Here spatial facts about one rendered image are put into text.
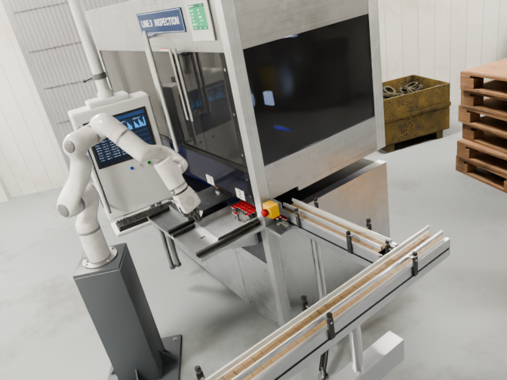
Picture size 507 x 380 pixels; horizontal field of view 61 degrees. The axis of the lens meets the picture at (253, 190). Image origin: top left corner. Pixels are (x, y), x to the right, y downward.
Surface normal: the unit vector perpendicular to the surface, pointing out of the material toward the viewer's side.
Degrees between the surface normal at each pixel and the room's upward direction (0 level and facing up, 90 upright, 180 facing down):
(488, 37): 90
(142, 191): 90
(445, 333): 0
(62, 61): 90
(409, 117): 90
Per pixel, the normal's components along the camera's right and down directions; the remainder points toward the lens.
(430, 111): 0.26, 0.37
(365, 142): 0.58, 0.26
